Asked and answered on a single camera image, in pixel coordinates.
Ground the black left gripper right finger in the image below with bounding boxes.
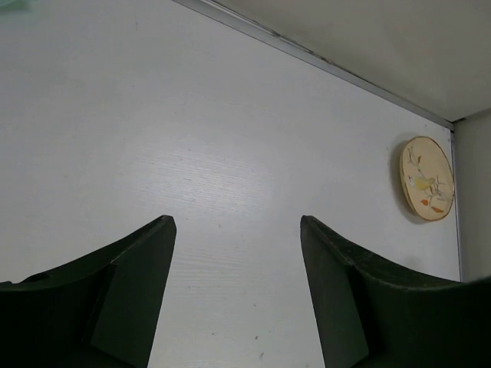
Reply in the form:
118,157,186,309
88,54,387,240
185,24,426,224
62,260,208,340
300,215,490,367

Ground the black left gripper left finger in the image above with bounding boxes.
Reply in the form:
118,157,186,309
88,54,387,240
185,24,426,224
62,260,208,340
1,215,176,367

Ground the green cartoon print cloth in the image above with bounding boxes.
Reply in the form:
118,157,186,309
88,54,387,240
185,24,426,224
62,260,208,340
0,0,31,15

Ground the round bird pattern plate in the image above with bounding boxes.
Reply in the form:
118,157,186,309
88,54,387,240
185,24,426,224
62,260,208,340
399,136,455,222

